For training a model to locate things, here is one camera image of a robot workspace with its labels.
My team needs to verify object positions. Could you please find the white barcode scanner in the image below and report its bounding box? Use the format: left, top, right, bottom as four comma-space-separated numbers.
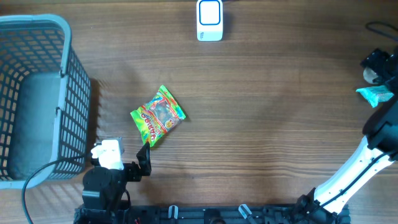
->
196, 0, 223, 42

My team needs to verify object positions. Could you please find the green gummy worms bag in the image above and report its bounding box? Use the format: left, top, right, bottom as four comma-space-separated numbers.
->
130, 85, 186, 147

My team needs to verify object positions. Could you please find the grey plastic shopping basket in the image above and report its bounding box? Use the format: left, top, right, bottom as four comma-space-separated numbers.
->
1, 14, 91, 189

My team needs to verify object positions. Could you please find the light blue tissue pack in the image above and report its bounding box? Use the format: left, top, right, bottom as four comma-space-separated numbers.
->
356, 85, 394, 108

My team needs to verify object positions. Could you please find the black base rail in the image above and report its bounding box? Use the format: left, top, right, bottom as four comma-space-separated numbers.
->
73, 203, 351, 224

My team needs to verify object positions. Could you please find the green lid jar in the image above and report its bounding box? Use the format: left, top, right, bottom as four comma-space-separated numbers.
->
363, 67, 379, 85

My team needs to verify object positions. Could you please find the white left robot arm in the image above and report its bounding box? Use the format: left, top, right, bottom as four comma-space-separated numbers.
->
75, 142, 152, 223

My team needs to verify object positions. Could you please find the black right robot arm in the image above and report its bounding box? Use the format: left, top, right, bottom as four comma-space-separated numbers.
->
289, 49, 397, 223

